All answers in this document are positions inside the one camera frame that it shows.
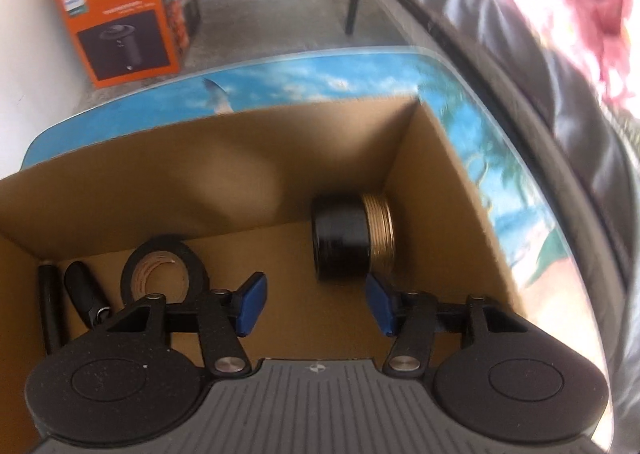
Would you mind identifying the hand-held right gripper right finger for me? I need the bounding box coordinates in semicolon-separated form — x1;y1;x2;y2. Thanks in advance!
365;274;556;377

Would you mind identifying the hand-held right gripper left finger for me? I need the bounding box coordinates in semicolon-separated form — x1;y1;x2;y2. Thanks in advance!
75;271;268;377

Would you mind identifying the black jar with gold lid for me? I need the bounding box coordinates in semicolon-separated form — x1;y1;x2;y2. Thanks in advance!
311;193;398;282

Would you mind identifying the black tape roll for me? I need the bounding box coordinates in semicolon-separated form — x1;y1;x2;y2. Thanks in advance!
120;234;211;307

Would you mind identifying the brown printed cardboard box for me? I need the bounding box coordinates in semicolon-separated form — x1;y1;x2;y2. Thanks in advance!
0;95;527;440

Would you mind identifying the black glossy oblong case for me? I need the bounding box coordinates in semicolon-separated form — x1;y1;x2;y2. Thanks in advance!
64;260;113;330

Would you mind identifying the black tube with gold end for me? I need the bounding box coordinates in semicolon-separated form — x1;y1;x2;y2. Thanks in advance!
37;263;66;355

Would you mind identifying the pink floral quilt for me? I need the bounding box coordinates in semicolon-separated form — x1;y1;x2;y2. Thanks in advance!
420;0;640;105

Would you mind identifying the black metal bed frame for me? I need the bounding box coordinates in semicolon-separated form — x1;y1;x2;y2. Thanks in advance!
344;0;638;295

